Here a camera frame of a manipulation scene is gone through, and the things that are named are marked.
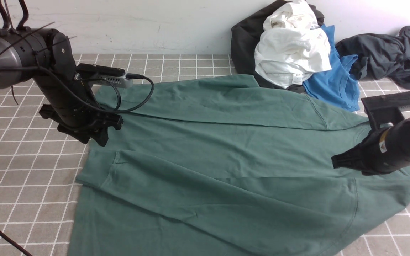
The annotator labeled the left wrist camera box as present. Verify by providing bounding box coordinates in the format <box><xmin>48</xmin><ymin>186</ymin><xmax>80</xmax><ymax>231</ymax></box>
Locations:
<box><xmin>75</xmin><ymin>63</ymin><xmax>133</xmax><ymax>89</ymax></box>

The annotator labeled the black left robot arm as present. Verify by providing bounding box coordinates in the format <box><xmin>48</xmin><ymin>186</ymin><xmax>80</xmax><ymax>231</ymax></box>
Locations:
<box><xmin>0</xmin><ymin>28</ymin><xmax>125</xmax><ymax>147</ymax></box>

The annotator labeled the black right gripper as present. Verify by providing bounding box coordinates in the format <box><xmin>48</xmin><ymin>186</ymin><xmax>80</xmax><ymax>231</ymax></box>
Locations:
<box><xmin>331</xmin><ymin>127</ymin><xmax>392</xmax><ymax>175</ymax></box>

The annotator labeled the black left camera cable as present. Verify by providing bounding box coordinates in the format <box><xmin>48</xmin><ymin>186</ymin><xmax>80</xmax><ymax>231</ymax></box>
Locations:
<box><xmin>31</xmin><ymin>66</ymin><xmax>155</xmax><ymax>115</ymax></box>

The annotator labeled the blue t-shirt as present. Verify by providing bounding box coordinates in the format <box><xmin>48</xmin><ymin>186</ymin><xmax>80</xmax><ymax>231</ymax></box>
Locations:
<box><xmin>303</xmin><ymin>25</ymin><xmax>360</xmax><ymax>112</ymax></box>

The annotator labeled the green long sleeve shirt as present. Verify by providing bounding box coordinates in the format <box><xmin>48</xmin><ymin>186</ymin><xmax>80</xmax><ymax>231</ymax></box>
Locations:
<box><xmin>67</xmin><ymin>75</ymin><xmax>410</xmax><ymax>256</ymax></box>

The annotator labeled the black garment under white shirt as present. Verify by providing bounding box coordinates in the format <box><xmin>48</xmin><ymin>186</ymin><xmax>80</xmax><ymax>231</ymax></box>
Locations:
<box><xmin>231</xmin><ymin>0</ymin><xmax>324</xmax><ymax>93</ymax></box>

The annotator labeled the white crumpled shirt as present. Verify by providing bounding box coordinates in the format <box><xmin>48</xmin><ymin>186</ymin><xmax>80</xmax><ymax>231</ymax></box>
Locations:
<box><xmin>255</xmin><ymin>0</ymin><xmax>332</xmax><ymax>89</ymax></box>

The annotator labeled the dark grey crumpled shirt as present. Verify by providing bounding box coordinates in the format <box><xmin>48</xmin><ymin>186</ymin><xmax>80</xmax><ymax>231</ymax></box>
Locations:
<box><xmin>335</xmin><ymin>26</ymin><xmax>410</xmax><ymax>90</ymax></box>

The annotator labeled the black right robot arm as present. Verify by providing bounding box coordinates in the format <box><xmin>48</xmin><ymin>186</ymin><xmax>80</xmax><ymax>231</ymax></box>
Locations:
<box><xmin>331</xmin><ymin>107</ymin><xmax>410</xmax><ymax>176</ymax></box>

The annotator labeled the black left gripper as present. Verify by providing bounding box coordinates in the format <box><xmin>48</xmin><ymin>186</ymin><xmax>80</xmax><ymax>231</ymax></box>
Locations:
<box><xmin>39</xmin><ymin>104</ymin><xmax>123</xmax><ymax>147</ymax></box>

